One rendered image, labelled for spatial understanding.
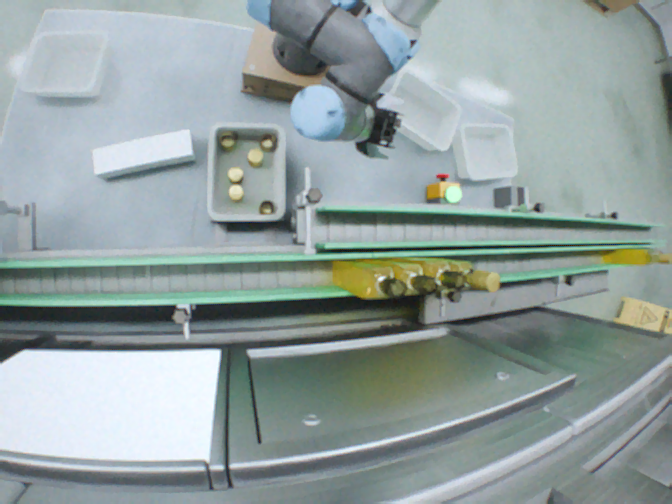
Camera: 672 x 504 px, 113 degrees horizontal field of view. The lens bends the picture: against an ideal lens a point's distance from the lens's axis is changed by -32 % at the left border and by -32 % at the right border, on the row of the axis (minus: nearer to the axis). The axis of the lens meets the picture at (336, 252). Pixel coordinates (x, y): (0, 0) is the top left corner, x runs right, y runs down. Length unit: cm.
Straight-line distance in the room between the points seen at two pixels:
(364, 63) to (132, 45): 72
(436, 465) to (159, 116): 88
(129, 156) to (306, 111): 49
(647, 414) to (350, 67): 60
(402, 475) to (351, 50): 47
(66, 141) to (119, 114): 16
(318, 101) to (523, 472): 48
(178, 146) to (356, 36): 50
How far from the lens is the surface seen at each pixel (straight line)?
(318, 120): 44
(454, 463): 34
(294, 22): 46
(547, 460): 40
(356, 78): 45
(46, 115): 103
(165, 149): 80
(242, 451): 33
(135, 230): 86
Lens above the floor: 157
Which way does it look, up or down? 73 degrees down
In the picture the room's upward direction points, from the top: 99 degrees clockwise
